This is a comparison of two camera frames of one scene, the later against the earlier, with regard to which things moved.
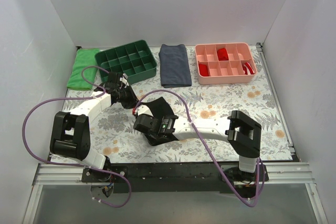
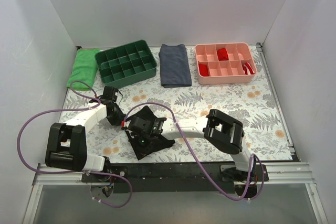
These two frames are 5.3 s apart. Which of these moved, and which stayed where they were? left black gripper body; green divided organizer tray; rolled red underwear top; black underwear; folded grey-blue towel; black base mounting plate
Moved: black underwear; left black gripper body
Stayed: green divided organizer tray; folded grey-blue towel; black base mounting plate; rolled red underwear top
